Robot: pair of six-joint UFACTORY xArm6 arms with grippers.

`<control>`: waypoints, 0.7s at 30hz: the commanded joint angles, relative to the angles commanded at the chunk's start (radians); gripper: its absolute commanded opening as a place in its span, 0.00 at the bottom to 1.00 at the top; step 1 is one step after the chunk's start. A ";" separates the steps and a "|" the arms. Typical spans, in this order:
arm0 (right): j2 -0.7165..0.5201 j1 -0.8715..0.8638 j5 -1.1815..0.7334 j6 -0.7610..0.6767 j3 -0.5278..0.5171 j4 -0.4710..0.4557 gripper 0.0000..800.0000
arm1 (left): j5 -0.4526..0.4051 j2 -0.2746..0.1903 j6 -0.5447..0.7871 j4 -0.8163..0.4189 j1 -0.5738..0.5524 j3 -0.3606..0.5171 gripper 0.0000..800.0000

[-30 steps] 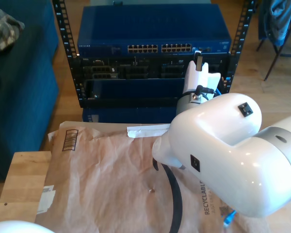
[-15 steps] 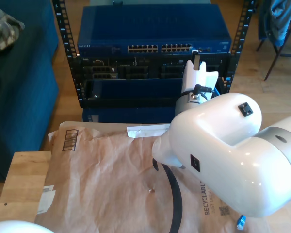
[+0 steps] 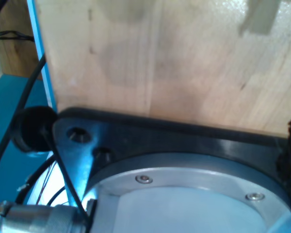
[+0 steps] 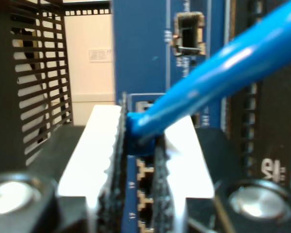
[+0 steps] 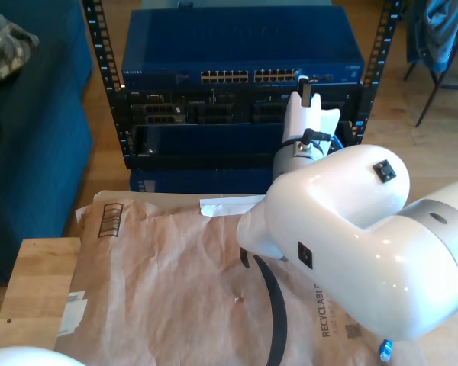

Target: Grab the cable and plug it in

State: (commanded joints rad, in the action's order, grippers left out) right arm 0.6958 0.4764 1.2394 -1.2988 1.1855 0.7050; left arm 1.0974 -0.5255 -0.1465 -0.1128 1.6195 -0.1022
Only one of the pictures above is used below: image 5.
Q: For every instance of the black server rack frame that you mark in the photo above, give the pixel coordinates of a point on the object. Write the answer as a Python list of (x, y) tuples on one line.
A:
[(99, 38)]

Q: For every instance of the blue sofa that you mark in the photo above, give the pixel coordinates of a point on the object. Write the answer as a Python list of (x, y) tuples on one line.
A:
[(30, 152)]

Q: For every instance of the black rack server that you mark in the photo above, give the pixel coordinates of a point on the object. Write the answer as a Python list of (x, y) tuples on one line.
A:
[(213, 114)]

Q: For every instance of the brown paper mailer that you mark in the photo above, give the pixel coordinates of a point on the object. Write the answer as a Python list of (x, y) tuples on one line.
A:
[(156, 286)]

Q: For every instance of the black rack shelf tray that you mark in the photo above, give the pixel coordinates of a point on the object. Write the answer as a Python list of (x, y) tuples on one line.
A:
[(213, 160)]

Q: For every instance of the dark metal chair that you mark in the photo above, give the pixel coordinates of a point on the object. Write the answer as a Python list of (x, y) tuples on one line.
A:
[(430, 97)]

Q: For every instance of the blue network switch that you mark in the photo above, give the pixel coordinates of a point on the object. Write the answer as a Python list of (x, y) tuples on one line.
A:
[(233, 38)]

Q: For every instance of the camouflage cloth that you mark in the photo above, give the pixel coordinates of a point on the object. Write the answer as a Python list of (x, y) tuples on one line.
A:
[(7, 49)]

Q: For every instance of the blue grey jacket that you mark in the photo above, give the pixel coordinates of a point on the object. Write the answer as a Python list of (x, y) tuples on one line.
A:
[(439, 34)]

